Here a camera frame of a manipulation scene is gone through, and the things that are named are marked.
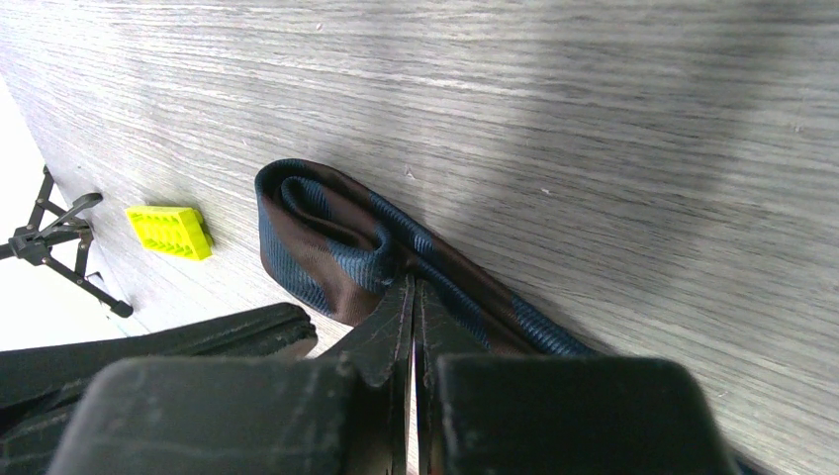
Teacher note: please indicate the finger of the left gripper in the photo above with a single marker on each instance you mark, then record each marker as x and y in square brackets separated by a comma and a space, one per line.
[41, 386]

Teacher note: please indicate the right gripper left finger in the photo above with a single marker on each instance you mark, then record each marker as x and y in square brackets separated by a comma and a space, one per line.
[343, 412]

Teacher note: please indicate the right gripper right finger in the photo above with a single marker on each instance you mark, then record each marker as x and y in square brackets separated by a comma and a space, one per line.
[485, 413]

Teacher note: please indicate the navy brown striped tie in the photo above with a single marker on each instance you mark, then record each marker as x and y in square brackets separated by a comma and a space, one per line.
[338, 247]

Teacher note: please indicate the black tripod left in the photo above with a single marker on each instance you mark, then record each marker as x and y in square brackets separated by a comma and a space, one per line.
[49, 226]

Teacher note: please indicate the lime green flat block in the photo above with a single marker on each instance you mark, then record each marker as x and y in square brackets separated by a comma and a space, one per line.
[176, 231]

